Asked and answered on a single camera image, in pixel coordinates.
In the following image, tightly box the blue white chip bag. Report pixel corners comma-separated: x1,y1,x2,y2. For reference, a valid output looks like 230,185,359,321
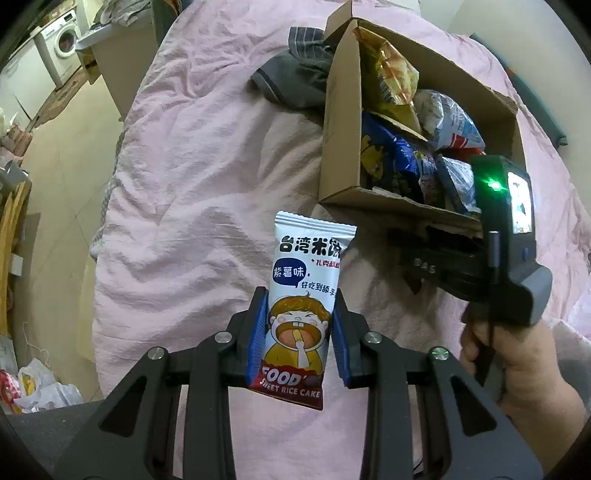
435,155,481,216

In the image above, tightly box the silver blue snack bag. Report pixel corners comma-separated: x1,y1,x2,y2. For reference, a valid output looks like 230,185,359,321
414,89,486,150

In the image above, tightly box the white rice cake packet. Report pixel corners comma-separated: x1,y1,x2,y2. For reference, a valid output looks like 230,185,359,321
249,211,356,410

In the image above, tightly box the yellow orange chip bag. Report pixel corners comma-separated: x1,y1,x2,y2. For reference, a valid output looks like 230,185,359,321
353,26,422,135

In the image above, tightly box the pink white snack stick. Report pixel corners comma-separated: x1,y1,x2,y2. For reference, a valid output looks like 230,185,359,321
415,150,445,208

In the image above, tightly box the dark blue snack packet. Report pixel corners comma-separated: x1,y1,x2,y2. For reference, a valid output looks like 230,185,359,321
360,110,424,203

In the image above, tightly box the person's right hand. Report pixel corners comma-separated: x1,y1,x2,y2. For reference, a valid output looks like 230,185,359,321
460,304,588,474

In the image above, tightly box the white plastic bag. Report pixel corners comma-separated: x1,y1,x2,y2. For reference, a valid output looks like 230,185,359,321
14,358,84,414

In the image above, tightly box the teal bolster cushion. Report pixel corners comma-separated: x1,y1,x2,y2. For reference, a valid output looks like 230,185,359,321
469,33,568,149

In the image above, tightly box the wooden drying rack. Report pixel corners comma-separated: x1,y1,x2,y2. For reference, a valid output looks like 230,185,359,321
0,181,30,337

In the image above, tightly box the dark grey folded garment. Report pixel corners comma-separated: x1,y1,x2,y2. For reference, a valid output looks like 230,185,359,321
250,26,335,114

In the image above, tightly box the pink bed duvet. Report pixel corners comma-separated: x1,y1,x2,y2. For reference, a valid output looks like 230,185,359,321
93,1,590,479

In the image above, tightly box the brown floor mat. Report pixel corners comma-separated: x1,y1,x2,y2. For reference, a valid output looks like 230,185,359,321
32,68,87,129

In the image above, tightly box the white kitchen cabinet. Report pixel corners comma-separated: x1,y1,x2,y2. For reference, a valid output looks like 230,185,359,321
1,39,56,120

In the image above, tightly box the white storage bin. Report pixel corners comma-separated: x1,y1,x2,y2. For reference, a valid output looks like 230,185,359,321
75,14,158,120

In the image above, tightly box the white washing machine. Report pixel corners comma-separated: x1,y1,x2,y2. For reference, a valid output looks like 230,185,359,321
32,8,81,90

